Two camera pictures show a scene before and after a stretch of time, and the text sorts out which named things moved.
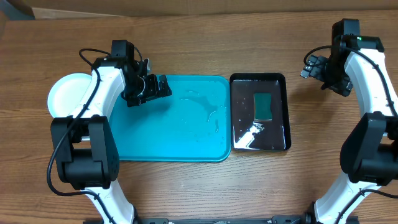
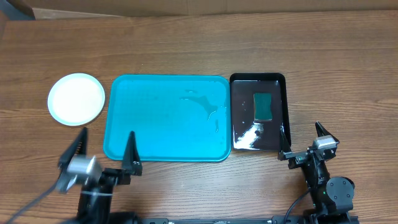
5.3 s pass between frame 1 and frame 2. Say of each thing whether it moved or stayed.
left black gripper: moved
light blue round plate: stayed
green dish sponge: stayed
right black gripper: moved
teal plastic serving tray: stayed
